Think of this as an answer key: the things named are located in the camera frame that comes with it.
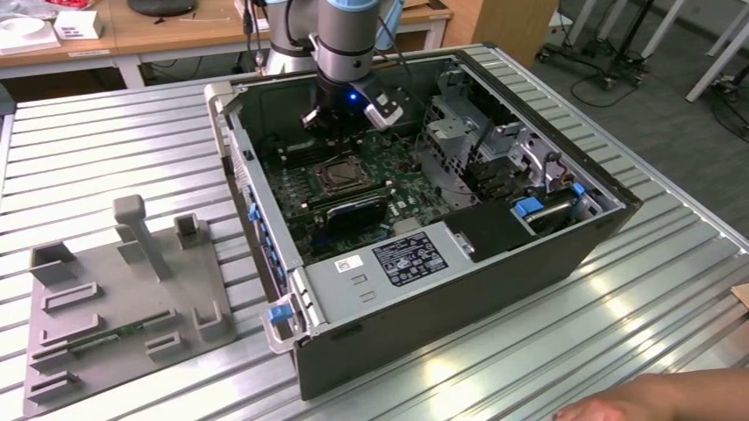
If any green RAM stick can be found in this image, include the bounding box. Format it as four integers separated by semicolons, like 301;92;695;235
66;322;146;352

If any black round object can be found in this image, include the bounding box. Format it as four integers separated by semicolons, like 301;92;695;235
126;0;197;16

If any wooden desk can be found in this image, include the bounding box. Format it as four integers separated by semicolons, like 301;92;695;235
0;0;455;89

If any silver CPU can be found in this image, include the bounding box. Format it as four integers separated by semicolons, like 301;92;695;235
324;162;359;183

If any grey parts rack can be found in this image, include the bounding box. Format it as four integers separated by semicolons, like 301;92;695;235
21;194;239;417

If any wooden cabinet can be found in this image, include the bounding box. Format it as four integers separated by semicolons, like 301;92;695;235
470;0;560;69

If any metal socket cover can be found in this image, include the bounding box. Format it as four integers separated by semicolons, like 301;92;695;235
315;158;372;195

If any white cardboard box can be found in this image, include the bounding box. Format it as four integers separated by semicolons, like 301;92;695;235
50;11;105;41

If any CPU socket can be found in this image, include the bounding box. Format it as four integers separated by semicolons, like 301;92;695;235
312;157;375;196

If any brown cardboard piece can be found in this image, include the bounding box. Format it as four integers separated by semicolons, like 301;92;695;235
729;282;749;315

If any green motherboard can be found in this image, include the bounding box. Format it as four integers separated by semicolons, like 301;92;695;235
260;131;470;260

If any white table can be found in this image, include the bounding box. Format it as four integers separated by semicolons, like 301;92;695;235
683;0;749;104

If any blue plastic latch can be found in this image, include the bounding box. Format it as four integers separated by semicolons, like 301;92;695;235
510;196;544;221

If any black plastic shroud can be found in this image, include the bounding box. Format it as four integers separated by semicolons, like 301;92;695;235
442;202;543;264

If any open black PC case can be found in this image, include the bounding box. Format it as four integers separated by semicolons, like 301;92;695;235
203;41;644;401

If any silver power supply unit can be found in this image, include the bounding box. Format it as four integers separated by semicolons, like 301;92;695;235
289;220;476;339

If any silver drive cage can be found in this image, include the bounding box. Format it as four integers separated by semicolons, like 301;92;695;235
415;65;534;207

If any black wheeled stand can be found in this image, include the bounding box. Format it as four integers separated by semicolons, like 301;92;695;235
535;0;651;92

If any black graphics card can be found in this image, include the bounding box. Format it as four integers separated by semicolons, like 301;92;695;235
303;191;392;233

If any black hanging arm cable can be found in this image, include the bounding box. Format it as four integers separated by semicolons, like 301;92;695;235
232;0;264;75

